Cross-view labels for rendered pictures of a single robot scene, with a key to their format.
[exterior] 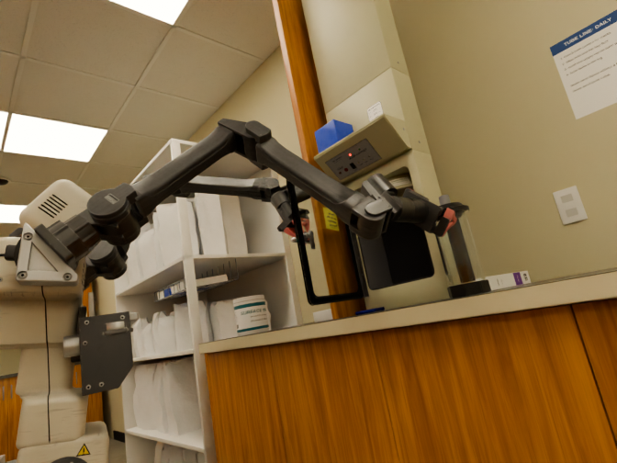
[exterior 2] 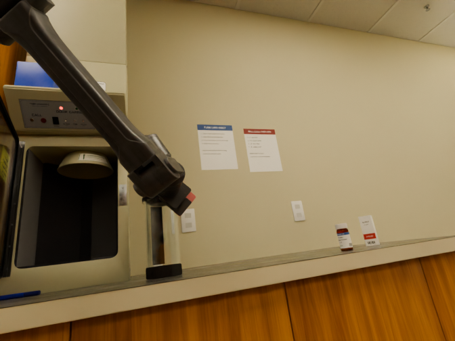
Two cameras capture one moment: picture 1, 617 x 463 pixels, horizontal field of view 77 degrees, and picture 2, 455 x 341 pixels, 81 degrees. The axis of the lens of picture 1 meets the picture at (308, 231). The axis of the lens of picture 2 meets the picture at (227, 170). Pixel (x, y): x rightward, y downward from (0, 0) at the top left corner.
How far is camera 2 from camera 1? 0.56 m
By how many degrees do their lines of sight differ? 63
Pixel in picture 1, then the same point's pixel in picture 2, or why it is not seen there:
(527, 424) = not seen: outside the picture
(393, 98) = (120, 88)
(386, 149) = not seen: hidden behind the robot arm
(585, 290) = (301, 270)
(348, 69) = (78, 38)
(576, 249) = (185, 250)
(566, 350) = (279, 319)
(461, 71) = (141, 105)
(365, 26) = (110, 21)
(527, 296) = (267, 274)
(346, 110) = not seen: hidden behind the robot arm
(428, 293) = (103, 275)
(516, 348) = (245, 323)
